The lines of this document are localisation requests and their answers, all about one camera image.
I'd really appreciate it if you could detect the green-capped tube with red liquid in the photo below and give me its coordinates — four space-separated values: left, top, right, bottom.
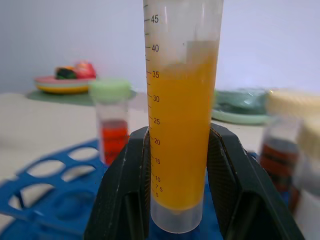
89 79 133 167

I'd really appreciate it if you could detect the cream-capped white test tube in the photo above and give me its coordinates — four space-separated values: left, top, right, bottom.
291 117 320 240

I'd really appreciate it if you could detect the test tube with yellow liquid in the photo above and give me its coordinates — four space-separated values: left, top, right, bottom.
142 0 224 234

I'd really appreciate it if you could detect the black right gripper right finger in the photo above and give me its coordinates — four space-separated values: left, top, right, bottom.
206 122 306 240

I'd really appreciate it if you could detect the light green plate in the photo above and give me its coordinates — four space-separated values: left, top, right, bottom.
210 107 273 126

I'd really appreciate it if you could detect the black and orange snack packet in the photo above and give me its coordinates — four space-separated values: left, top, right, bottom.
54 65 77 81

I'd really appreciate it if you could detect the blue test tube rack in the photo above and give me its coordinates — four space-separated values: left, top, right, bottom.
0 138 296 240

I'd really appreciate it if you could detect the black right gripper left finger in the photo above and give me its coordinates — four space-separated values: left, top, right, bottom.
83 126 152 240

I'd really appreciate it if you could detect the red snack packet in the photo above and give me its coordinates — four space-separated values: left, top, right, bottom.
74 60 97 80

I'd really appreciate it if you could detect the stack of coloured plates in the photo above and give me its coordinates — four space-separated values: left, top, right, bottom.
34 75 98 95

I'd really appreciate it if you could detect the cream-capped tube with red liquid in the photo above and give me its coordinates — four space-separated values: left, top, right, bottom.
258 90 320 193

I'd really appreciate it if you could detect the round green placemat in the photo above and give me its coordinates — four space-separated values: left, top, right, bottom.
26 88 138 107

